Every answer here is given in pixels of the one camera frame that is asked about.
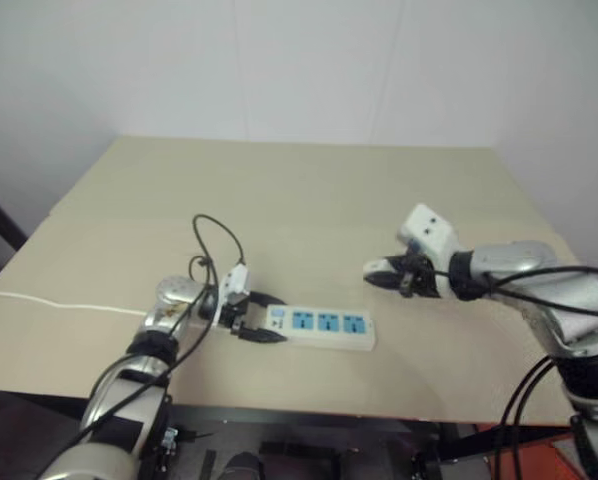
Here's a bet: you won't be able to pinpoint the white power strip blue sockets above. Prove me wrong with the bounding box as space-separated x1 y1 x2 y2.
264 304 378 353

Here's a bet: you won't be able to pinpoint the white power strip cord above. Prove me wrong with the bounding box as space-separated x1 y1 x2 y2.
0 291 149 317

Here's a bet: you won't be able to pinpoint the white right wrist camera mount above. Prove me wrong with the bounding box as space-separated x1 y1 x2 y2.
397 203 458 297

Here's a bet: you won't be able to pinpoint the black table frame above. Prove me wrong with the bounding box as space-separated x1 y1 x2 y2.
0 387 598 480

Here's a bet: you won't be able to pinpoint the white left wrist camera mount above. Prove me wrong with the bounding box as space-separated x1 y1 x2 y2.
211 264 254 327

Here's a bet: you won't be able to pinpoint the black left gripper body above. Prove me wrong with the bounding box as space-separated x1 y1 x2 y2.
221 291 255 338

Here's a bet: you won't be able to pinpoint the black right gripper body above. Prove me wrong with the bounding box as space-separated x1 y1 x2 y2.
397 253 444 300

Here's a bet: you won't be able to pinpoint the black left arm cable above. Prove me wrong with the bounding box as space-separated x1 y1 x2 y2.
76 213 248 446

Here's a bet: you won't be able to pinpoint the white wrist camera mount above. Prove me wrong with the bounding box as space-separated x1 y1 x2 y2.
397 203 458 297
211 264 254 327

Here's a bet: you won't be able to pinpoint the white charger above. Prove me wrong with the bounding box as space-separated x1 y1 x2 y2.
362 256 398 282

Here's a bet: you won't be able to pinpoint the dark rounded shape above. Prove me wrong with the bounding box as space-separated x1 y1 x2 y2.
218 451 266 480

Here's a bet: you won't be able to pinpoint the orange object under table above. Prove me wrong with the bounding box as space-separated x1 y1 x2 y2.
476 422 598 480

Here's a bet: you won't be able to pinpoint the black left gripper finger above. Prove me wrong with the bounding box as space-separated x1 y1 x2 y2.
248 290 287 312
239 324 287 345

